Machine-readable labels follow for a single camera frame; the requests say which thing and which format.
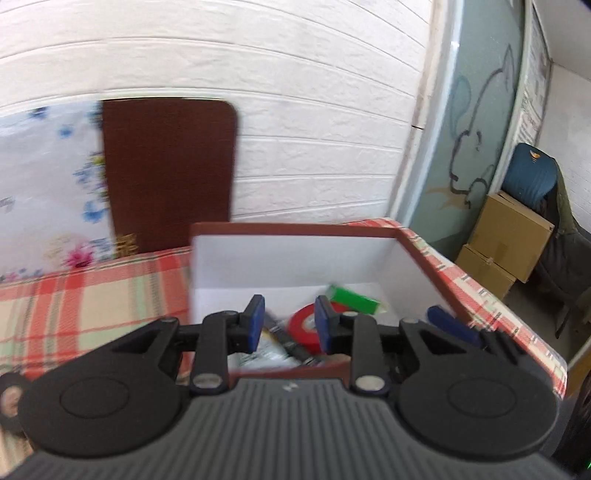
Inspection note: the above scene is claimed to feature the blue chair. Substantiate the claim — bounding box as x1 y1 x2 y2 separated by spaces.
501 143 558 210

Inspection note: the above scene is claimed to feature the brown box lid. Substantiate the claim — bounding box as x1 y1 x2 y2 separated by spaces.
102 98 238 257

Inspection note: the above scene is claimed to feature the black marker pen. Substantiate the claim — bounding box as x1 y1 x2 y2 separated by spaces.
266 323 322 367

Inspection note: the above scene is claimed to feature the cardboard box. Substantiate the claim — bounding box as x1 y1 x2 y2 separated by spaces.
456 244 516 300
469 192 554 283

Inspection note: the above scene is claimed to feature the floral white pillow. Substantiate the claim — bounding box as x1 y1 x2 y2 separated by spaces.
0 101 114 282

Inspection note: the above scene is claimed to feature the brown storage box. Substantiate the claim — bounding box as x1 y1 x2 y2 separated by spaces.
189 223 468 396

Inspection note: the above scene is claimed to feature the lower cardboard box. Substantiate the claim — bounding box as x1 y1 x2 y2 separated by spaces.
456 244 516 300

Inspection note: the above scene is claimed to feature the plaid bed sheet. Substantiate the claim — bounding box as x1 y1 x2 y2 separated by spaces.
1 220 567 479

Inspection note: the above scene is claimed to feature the red tape roll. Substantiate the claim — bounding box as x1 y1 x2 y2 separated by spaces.
287 304 324 355

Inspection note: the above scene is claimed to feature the black tape roll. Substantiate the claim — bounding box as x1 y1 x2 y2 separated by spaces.
0 372 32 437

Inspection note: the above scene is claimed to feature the green packet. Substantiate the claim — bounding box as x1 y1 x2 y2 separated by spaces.
327 285 381 315

